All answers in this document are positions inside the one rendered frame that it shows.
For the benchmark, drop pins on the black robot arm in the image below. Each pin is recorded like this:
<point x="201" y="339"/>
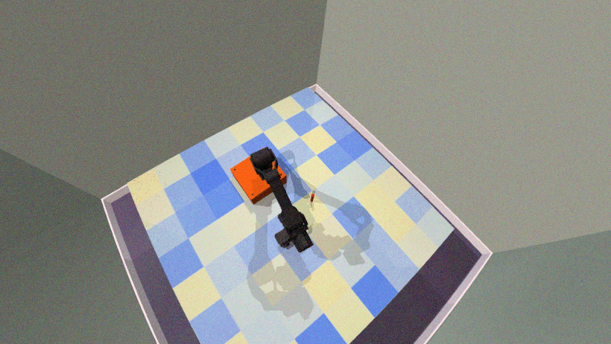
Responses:
<point x="292" y="219"/>

